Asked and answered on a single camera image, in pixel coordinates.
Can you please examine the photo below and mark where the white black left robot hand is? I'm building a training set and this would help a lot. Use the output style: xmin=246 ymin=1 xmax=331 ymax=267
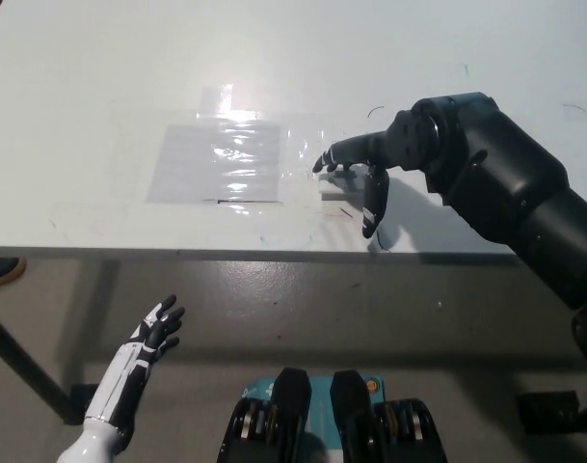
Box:
xmin=83 ymin=294 xmax=186 ymax=433

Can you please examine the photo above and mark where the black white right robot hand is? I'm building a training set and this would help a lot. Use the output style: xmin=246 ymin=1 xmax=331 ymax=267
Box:
xmin=311 ymin=108 xmax=440 ymax=240

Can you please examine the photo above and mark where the white wall rocker switch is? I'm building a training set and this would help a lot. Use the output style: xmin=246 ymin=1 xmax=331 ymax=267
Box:
xmin=316 ymin=163 xmax=371 ymax=203

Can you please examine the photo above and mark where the black slanted table leg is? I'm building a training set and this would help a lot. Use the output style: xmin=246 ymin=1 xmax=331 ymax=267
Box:
xmin=0 ymin=302 xmax=97 ymax=426

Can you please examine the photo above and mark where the dark shoe tan sole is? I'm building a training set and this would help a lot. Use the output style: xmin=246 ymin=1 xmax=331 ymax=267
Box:
xmin=0 ymin=257 xmax=27 ymax=289

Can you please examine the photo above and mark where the clear glossy tape sheet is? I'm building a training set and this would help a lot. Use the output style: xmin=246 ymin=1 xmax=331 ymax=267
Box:
xmin=196 ymin=84 xmax=323 ymax=216

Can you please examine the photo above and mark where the grey tape patch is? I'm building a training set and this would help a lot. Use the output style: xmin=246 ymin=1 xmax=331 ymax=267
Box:
xmin=145 ymin=123 xmax=285 ymax=204

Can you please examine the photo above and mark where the black table foot plate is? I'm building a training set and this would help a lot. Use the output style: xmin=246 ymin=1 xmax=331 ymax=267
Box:
xmin=514 ymin=389 xmax=587 ymax=435

